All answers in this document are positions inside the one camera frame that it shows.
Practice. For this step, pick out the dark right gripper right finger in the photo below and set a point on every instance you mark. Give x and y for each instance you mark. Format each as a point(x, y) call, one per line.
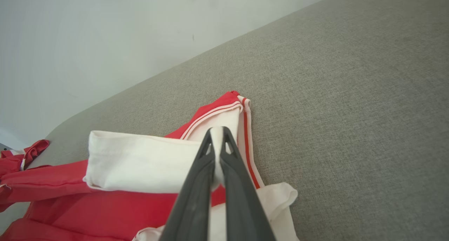
point(242, 206)

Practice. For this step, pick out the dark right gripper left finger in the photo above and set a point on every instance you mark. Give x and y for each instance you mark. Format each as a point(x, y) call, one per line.
point(193, 206)

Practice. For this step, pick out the red white basketball jersey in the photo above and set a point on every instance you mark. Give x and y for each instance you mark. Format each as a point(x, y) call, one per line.
point(140, 163)

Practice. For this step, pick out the red white-striped basketball shorts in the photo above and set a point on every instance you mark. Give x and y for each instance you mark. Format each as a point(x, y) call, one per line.
point(21, 156)

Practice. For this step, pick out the grey fabric sofa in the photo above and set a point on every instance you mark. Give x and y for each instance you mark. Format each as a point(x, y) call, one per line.
point(350, 111)

